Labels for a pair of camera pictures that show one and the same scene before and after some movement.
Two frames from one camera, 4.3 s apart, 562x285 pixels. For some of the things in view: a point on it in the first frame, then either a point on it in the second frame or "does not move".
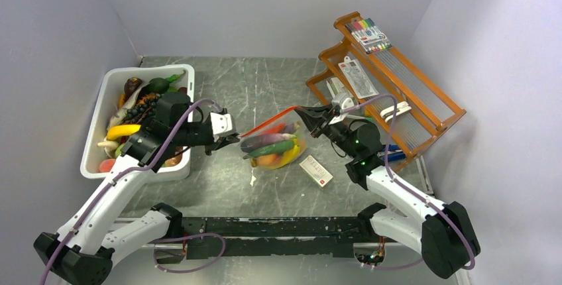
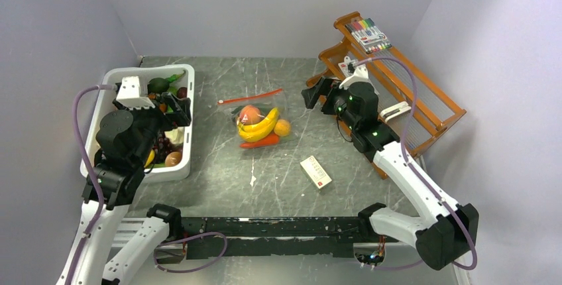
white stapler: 388,113 does not move
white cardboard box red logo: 319,173 does not move
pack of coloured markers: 371,38 does not move
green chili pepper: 172,78 does not move
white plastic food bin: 112,83 does not move
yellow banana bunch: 286,158 → 260,131
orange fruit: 269,160 → 281,127
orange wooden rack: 363,71 does not move
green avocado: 158,85 does not move
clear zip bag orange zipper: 277,142 → 261,120
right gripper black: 316,113 → 326,86
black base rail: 265,236 does not move
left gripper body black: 195,133 → 153,120
